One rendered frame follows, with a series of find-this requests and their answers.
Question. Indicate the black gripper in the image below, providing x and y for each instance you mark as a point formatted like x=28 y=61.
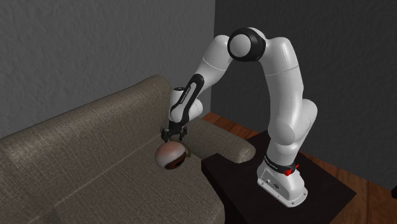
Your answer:
x=174 y=128

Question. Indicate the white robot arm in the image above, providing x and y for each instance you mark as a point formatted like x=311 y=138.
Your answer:
x=285 y=93

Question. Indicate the black robot stand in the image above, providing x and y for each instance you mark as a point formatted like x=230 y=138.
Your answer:
x=235 y=183

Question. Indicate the beige fabric sofa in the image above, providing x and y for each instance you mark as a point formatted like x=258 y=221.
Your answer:
x=93 y=155

